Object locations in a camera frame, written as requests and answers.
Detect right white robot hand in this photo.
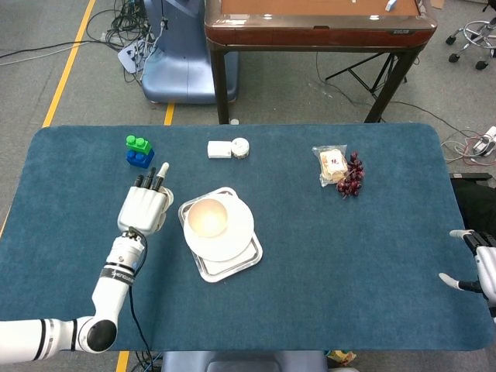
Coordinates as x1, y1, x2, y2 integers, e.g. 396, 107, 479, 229
438, 228, 496, 311

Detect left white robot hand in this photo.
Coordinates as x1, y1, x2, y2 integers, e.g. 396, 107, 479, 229
117, 161, 171, 236

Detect blue purple robot base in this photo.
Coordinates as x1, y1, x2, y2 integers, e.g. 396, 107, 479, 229
141, 0, 239, 105

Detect blue toy building block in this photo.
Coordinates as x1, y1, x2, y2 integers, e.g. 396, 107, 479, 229
126, 149, 156, 170

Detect green toy building block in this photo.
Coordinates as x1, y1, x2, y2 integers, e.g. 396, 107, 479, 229
125, 134, 153, 155

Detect cream bowl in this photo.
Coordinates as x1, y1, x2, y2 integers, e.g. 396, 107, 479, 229
187, 197, 229, 239

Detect small white box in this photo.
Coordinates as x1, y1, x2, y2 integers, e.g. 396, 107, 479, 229
207, 140, 233, 160

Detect white round plate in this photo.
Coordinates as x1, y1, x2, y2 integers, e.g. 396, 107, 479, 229
182, 192, 256, 263

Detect silver metal tray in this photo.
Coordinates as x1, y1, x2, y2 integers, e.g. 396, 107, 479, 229
177, 186, 264, 284

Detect white power strip with plugs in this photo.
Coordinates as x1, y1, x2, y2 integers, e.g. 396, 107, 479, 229
472, 126, 496, 157

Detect dark red grape bunch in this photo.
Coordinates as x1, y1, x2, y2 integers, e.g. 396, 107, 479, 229
336, 151, 366, 200

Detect yellow snack packet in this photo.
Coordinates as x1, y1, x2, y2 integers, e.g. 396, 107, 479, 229
327, 350, 357, 367

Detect blue table cloth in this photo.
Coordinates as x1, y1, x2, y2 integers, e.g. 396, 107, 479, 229
0, 122, 496, 353

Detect grey blue robot torso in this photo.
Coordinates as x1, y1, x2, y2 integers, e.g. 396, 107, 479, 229
160, 350, 330, 372

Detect wrapped bread packet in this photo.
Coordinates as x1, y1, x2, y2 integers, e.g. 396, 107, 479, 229
312, 144, 349, 188

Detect office chair wheel base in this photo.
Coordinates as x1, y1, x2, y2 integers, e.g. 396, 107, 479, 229
445, 19, 496, 71

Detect brown mahjong table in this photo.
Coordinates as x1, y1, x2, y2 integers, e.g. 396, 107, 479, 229
204, 0, 439, 125

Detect tangled black floor cables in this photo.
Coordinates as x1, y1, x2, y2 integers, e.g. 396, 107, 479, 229
85, 0, 157, 74

